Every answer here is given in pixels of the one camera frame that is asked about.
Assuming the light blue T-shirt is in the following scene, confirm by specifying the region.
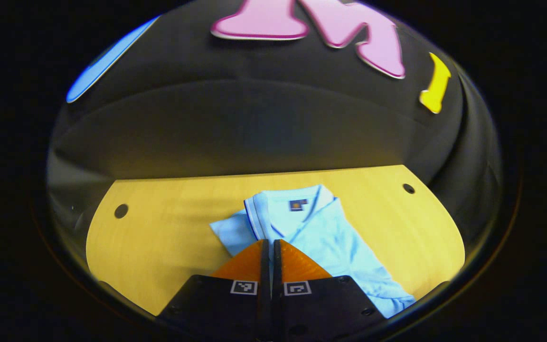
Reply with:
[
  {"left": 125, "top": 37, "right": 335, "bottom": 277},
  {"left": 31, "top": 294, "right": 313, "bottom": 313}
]
[{"left": 209, "top": 184, "right": 416, "bottom": 319}]

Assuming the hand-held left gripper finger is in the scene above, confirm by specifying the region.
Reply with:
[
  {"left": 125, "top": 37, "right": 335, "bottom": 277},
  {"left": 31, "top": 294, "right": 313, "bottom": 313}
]
[
  {"left": 157, "top": 239, "right": 271, "bottom": 340},
  {"left": 273, "top": 239, "right": 388, "bottom": 340}
]

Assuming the black backdrop cloth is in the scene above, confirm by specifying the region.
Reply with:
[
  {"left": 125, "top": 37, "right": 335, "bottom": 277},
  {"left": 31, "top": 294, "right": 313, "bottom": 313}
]
[{"left": 46, "top": 0, "right": 504, "bottom": 247}]

